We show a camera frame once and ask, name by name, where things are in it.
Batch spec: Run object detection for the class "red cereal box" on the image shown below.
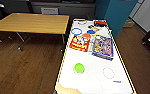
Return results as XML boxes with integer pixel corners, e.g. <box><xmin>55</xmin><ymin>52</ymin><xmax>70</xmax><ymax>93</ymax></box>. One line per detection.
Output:
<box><xmin>69</xmin><ymin>34</ymin><xmax>92</xmax><ymax>53</ymax></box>

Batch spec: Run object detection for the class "cardboard box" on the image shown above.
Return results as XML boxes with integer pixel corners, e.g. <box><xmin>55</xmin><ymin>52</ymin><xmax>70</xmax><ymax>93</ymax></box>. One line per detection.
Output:
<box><xmin>122</xmin><ymin>19</ymin><xmax>135</xmax><ymax>29</ymax></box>

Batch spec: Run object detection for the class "wooden yellow table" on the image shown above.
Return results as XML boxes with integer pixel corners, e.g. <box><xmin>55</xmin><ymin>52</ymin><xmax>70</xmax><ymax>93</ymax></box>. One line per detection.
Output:
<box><xmin>0</xmin><ymin>12</ymin><xmax>71</xmax><ymax>52</ymax></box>

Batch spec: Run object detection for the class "blue round disc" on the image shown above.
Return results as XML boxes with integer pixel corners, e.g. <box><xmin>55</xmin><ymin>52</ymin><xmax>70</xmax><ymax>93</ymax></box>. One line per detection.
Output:
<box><xmin>86</xmin><ymin>29</ymin><xmax>96</xmax><ymax>35</ymax></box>

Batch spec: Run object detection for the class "white oval plate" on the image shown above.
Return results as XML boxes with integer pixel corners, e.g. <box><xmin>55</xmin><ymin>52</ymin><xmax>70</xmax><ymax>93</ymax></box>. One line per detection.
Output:
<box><xmin>73</xmin><ymin>19</ymin><xmax>88</xmax><ymax>26</ymax></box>

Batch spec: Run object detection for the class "blue ring plate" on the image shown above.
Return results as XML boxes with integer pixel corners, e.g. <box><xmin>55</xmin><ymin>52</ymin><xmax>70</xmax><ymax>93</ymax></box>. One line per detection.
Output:
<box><xmin>70</xmin><ymin>27</ymin><xmax>83</xmax><ymax>36</ymax></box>

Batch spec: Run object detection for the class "yellow green colander bowl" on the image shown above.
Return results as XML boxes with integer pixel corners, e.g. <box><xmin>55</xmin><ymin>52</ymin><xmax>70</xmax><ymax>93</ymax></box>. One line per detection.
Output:
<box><xmin>72</xmin><ymin>62</ymin><xmax>86</xmax><ymax>75</ymax></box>

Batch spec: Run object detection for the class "dark long sofa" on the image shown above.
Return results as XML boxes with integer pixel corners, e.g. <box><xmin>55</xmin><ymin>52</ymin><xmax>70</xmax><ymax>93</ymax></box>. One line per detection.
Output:
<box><xmin>27</xmin><ymin>0</ymin><xmax>97</xmax><ymax>18</ymax></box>

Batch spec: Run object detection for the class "white illuminated table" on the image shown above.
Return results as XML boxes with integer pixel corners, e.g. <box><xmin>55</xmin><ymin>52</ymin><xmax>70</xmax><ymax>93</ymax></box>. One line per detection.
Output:
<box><xmin>53</xmin><ymin>17</ymin><xmax>138</xmax><ymax>94</ymax></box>

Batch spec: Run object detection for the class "purple snack box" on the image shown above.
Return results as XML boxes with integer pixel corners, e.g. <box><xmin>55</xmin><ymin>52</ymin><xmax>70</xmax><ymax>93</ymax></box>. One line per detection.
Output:
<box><xmin>90</xmin><ymin>35</ymin><xmax>115</xmax><ymax>61</ymax></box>

